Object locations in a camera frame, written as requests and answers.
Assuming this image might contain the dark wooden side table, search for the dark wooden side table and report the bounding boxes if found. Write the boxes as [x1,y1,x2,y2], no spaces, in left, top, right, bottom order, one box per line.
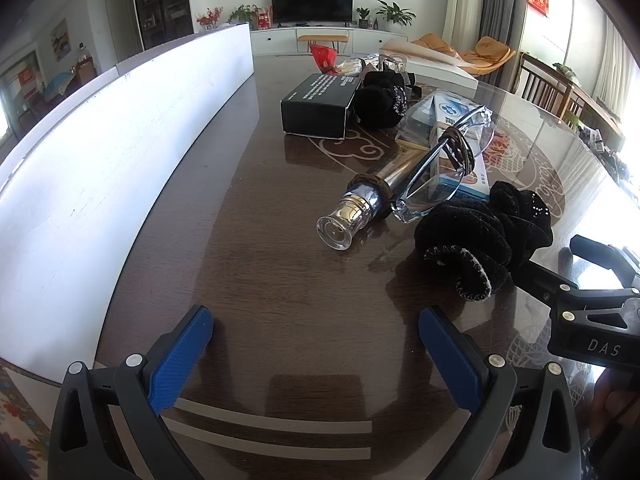
[562,62,627,153]

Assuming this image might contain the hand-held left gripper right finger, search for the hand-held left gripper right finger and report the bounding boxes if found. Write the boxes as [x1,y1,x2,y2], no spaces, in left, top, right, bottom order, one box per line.
[417,306,583,480]

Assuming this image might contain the clear plastic hair claw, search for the clear plastic hair claw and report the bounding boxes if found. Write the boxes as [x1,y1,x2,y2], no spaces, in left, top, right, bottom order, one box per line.
[378,52,408,76]

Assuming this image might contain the grey curtain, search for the grey curtain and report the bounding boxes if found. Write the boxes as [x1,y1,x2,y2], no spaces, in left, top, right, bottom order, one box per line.
[481,0,524,88]

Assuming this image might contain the red foil packet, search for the red foil packet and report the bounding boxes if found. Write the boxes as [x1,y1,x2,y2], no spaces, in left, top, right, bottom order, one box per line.
[308,43,339,74]

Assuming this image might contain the orange rocking lounge chair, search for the orange rocking lounge chair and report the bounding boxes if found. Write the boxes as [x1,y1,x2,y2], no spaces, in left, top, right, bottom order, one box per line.
[416,33,517,74]

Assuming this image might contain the dark glass display cabinet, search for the dark glass display cabinet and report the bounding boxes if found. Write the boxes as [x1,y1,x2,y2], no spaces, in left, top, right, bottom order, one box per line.
[130,0,195,54]

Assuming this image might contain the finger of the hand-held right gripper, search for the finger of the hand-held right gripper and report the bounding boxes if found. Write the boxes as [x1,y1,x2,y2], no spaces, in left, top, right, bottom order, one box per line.
[510,259,627,312]
[570,234,640,292]

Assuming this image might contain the large white cardboard box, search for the large white cardboard box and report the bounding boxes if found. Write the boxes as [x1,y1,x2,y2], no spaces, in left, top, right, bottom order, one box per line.
[0,22,253,386]

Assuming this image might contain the red flower arrangement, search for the red flower arrangement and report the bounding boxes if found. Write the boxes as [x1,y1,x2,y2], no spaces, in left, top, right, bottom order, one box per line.
[196,6,224,30]

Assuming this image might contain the clear safety glasses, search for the clear safety glasses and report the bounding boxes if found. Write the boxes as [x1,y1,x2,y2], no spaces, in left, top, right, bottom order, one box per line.
[392,102,496,224]

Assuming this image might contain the black printed carton box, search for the black printed carton box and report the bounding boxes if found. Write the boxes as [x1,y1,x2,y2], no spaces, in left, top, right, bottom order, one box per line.
[280,73,360,140]

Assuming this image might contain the chopsticks bundle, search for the chopsticks bundle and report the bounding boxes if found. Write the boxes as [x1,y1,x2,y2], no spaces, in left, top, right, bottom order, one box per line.
[332,57,381,77]

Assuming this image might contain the white sheer curtain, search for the white sheer curtain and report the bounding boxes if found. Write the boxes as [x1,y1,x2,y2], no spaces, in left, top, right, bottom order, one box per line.
[442,0,489,54]

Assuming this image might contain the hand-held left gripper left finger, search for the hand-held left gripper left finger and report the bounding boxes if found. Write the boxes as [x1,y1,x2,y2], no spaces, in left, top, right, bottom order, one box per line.
[47,305,216,480]

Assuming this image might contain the dining table blue cloth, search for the dining table blue cloth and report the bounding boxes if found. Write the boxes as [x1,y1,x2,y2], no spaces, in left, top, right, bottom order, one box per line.
[42,71,83,103]

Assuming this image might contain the black scrunchie white stitched edge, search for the black scrunchie white stitched edge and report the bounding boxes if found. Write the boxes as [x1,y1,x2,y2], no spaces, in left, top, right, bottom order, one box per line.
[414,180,554,304]

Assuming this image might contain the framed wall painting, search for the framed wall painting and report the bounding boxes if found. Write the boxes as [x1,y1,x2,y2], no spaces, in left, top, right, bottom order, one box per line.
[49,18,70,62]

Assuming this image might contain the glass bottle gold neck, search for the glass bottle gold neck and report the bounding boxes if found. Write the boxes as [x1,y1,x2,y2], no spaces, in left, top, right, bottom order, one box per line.
[316,152,436,252]

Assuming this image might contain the black flat television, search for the black flat television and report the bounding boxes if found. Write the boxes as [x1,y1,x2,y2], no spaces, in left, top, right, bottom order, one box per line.
[270,0,355,25]

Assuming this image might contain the blue and white carton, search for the blue and white carton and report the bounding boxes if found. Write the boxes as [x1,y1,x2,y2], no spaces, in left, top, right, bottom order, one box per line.
[430,92,491,202]

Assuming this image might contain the person's right hand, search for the person's right hand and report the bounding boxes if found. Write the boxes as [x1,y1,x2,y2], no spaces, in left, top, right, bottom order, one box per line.
[590,366,640,461]

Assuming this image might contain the flat white cardboard package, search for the flat white cardboard package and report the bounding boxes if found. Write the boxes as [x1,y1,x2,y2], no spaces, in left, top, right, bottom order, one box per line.
[380,37,479,92]

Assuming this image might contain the brown braided hair tie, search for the brown braided hair tie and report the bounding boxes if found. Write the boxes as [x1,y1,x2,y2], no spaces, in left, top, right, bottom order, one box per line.
[349,173,396,221]
[434,127,477,175]

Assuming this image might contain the white television cabinet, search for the white television cabinet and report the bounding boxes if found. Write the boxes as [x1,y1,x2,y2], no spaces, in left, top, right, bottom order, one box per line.
[250,27,409,57]

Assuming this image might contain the bushy green potted plant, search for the bushy green potted plant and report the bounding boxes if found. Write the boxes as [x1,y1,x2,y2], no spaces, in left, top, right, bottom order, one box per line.
[227,4,261,26]

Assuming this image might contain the black scrunchie chain trim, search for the black scrunchie chain trim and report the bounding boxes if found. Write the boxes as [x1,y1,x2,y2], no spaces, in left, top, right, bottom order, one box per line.
[352,70,408,132]

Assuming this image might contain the wooden stool metal legs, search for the wooden stool metal legs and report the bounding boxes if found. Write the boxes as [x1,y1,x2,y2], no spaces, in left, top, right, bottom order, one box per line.
[296,33,350,54]

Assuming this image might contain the floral patterned rug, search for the floral patterned rug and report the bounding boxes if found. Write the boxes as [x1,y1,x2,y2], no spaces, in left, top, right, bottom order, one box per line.
[0,359,67,463]

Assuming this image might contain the large leafy potted plant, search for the large leafy potted plant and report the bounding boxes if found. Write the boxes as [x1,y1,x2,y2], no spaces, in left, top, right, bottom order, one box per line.
[375,0,417,29]

